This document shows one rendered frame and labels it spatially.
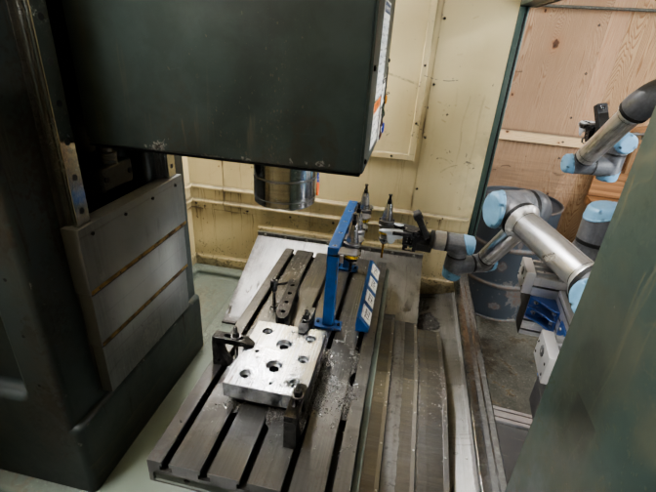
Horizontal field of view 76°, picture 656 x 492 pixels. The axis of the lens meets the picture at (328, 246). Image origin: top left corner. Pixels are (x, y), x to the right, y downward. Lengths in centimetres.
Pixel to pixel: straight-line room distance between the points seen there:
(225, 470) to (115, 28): 101
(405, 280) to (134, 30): 158
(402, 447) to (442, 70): 147
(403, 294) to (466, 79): 100
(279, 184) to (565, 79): 291
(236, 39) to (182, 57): 13
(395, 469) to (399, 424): 15
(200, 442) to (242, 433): 11
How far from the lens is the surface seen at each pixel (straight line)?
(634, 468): 74
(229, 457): 120
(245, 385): 123
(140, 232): 132
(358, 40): 88
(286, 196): 102
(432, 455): 149
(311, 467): 117
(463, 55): 200
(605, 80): 372
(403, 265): 219
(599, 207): 171
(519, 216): 137
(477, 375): 167
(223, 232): 244
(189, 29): 98
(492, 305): 341
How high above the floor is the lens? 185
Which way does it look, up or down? 26 degrees down
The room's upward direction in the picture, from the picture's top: 4 degrees clockwise
